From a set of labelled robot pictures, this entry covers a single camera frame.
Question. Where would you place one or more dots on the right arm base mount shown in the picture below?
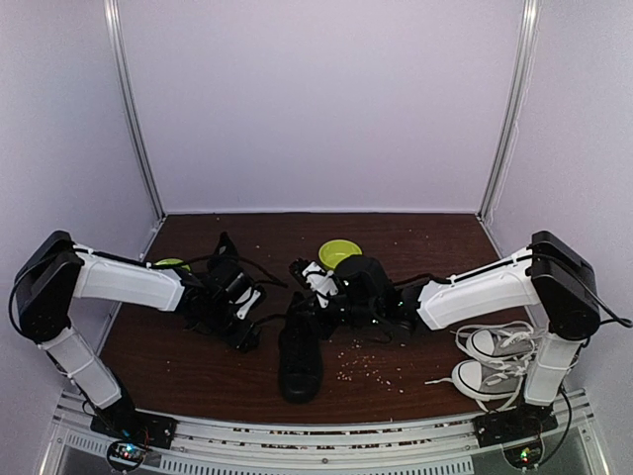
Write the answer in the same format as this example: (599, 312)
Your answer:
(519, 432)

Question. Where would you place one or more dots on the aluminium front rail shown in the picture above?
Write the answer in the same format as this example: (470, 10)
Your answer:
(447, 445)

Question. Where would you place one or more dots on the grey sneaker front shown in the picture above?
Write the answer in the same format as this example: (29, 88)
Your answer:
(485, 383)

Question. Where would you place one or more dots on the right aluminium frame post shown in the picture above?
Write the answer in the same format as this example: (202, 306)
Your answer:
(524, 54)

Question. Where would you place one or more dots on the grey sneaker rear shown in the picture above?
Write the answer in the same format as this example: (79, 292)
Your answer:
(491, 343)

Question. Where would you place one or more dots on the green bowl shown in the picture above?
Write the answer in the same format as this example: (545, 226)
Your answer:
(332, 252)

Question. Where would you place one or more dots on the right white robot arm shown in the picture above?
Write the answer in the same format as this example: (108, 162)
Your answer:
(521, 320)

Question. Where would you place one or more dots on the aluminium frame post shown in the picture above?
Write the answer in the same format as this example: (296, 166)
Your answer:
(116, 37)
(524, 54)

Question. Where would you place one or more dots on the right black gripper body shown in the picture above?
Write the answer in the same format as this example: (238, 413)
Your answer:
(360, 316)

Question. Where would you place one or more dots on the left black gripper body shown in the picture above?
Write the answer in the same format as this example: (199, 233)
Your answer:
(217, 323)

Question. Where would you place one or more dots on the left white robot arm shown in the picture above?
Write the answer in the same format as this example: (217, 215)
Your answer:
(61, 271)

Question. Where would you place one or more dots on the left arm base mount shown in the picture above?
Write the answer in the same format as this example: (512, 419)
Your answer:
(134, 443)

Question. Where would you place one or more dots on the left aluminium frame post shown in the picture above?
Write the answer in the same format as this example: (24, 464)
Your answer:
(116, 37)

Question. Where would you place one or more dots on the grey sneaker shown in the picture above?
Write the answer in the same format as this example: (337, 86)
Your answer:
(491, 343)
(485, 383)

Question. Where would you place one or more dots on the black sneaker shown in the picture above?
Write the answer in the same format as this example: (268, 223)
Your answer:
(225, 262)
(300, 370)

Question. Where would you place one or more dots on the green plate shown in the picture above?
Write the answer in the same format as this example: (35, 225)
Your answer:
(170, 263)

